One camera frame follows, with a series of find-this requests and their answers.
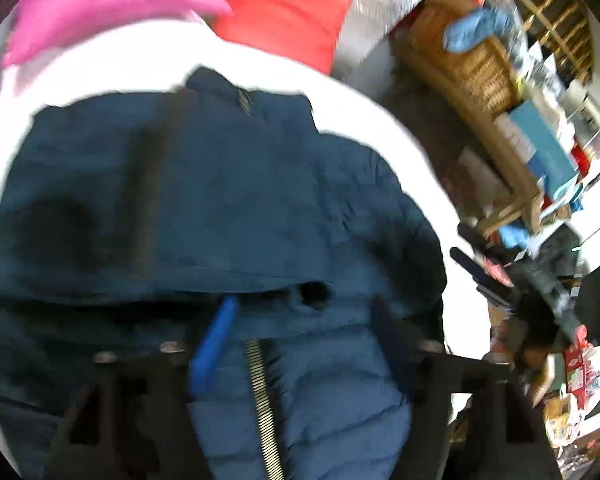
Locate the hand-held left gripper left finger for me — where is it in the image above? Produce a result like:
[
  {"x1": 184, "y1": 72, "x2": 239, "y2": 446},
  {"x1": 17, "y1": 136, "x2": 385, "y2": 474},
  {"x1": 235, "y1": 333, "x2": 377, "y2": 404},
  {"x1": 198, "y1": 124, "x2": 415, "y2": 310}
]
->
[{"x1": 42, "y1": 295, "x2": 241, "y2": 480}]

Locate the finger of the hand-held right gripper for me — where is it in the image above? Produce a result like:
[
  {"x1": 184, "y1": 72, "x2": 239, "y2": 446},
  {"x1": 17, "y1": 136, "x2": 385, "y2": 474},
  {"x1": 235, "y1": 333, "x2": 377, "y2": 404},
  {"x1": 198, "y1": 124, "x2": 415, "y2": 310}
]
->
[
  {"x1": 456, "y1": 221, "x2": 523, "y2": 268},
  {"x1": 449, "y1": 246, "x2": 513, "y2": 308}
]

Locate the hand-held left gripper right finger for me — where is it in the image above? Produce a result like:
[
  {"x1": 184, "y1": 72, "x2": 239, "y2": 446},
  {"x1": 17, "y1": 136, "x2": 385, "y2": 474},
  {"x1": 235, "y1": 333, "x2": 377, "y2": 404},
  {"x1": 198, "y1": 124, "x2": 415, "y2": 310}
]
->
[{"x1": 370, "y1": 295, "x2": 563, "y2": 480}]

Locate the navy puffer jacket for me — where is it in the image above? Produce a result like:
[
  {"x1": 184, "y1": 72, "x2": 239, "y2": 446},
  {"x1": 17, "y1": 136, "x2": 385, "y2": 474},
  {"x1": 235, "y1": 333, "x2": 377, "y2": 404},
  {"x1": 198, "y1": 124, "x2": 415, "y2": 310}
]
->
[{"x1": 0, "y1": 67, "x2": 451, "y2": 480}]

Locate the red printed packet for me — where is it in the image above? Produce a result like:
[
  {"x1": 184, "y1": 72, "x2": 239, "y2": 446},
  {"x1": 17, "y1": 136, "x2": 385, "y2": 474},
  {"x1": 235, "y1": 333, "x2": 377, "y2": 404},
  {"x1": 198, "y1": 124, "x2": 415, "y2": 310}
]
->
[{"x1": 564, "y1": 325, "x2": 600, "y2": 403}]

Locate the blue box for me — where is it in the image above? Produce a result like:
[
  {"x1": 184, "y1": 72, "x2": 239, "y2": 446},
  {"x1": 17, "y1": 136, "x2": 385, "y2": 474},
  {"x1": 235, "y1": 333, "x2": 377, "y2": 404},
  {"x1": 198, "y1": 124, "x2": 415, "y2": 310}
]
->
[{"x1": 507, "y1": 100, "x2": 578, "y2": 201}]

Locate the wicker basket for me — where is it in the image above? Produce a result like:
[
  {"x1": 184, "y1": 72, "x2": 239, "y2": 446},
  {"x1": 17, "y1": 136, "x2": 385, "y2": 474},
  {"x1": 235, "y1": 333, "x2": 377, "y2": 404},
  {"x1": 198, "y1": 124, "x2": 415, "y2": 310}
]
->
[{"x1": 395, "y1": 0, "x2": 596, "y2": 241}]

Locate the blue cloth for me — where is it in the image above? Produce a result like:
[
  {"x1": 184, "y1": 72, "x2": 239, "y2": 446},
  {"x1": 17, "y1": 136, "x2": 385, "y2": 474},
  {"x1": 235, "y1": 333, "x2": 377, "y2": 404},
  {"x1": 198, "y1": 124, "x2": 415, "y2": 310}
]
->
[{"x1": 442, "y1": 7, "x2": 518, "y2": 53}]

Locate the silver quilted mat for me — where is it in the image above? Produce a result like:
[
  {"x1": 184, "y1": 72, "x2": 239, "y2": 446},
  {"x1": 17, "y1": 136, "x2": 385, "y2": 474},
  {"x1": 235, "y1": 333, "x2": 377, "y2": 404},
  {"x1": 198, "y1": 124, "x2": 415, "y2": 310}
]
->
[{"x1": 200, "y1": 0, "x2": 438, "y2": 73}]

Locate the white blanket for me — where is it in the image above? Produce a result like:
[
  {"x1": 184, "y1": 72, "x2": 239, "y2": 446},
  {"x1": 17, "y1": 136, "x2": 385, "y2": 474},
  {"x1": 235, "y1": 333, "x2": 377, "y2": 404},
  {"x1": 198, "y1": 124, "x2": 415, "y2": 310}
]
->
[{"x1": 0, "y1": 15, "x2": 491, "y2": 461}]

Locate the red pillow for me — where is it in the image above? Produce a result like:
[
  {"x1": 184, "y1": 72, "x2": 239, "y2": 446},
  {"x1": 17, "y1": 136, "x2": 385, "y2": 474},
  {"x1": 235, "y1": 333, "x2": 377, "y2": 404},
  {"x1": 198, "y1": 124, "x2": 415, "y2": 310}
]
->
[{"x1": 212, "y1": 0, "x2": 353, "y2": 76}]

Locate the pink pillow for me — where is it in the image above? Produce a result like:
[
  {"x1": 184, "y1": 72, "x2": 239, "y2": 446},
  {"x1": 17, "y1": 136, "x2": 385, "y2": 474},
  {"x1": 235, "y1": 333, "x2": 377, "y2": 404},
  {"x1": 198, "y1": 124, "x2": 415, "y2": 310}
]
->
[{"x1": 2, "y1": 0, "x2": 233, "y2": 68}]

